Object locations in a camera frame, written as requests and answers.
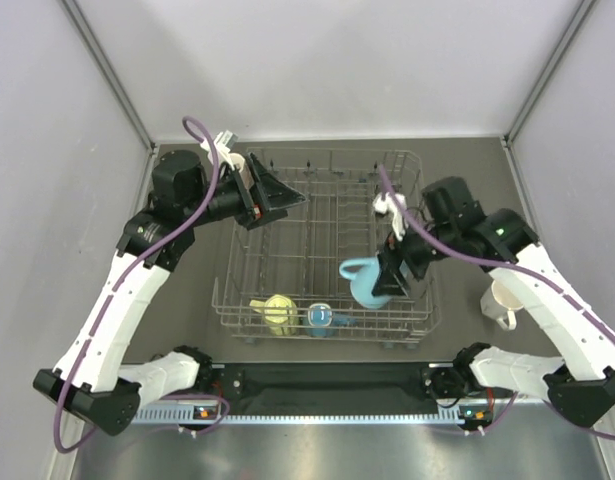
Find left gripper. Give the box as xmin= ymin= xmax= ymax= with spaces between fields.
xmin=182 ymin=151 xmax=305 ymax=229

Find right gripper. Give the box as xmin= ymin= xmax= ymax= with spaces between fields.
xmin=373 ymin=212 xmax=458 ymax=296

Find plain blue mug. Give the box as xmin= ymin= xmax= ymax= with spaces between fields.
xmin=339 ymin=256 xmax=395 ymax=310

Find blue floral mug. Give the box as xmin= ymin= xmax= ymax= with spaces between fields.
xmin=302 ymin=303 xmax=357 ymax=338

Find yellow mug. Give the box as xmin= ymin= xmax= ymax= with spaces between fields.
xmin=249 ymin=294 xmax=299 ymax=336

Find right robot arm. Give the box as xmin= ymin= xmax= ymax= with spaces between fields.
xmin=372 ymin=168 xmax=615 ymax=428

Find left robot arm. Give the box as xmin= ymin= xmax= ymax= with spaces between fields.
xmin=33 ymin=150 xmax=306 ymax=436

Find pink mug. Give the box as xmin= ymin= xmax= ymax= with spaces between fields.
xmin=229 ymin=153 xmax=254 ymax=190

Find white mug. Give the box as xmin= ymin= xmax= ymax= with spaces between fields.
xmin=480 ymin=280 xmax=524 ymax=331

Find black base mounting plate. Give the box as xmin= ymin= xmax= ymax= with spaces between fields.
xmin=155 ymin=362 xmax=512 ymax=402

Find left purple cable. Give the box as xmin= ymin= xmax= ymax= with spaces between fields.
xmin=54 ymin=116 xmax=231 ymax=454

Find purple cable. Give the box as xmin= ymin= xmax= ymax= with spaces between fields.
xmin=379 ymin=164 xmax=615 ymax=441
xmin=54 ymin=116 xmax=231 ymax=454

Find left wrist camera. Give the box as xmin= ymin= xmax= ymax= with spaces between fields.
xmin=200 ymin=130 xmax=238 ymax=165

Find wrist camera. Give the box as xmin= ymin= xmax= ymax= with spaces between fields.
xmin=200 ymin=130 xmax=238 ymax=165
xmin=372 ymin=193 xmax=407 ymax=241

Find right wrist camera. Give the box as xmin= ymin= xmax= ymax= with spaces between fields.
xmin=372 ymin=193 xmax=407 ymax=241

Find grey wire dish rack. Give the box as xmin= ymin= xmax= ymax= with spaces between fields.
xmin=212 ymin=147 xmax=440 ymax=346

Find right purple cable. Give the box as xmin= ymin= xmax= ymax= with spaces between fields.
xmin=379 ymin=164 xmax=615 ymax=441

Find aluminium frame rail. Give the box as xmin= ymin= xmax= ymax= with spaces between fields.
xmin=65 ymin=360 xmax=614 ymax=426

